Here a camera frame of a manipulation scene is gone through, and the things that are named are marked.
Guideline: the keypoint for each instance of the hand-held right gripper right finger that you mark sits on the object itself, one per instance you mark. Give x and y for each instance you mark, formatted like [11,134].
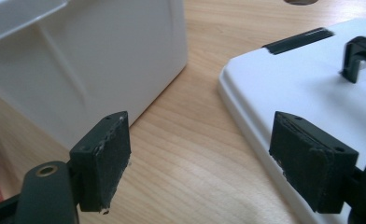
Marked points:
[312,168]

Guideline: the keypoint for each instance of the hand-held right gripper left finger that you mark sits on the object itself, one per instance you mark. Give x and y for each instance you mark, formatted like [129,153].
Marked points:
[105,168]

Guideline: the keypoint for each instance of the white plastic storage box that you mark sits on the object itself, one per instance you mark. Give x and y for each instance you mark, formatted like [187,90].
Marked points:
[109,62]

